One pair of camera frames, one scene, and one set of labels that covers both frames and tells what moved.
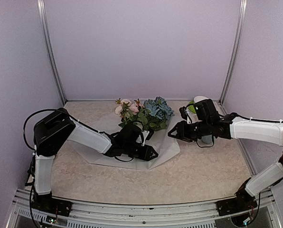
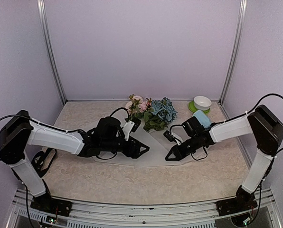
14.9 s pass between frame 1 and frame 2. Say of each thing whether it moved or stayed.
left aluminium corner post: stayed
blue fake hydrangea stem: moved
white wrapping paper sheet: moved
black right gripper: moved
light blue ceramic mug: moved
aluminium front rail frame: stayed
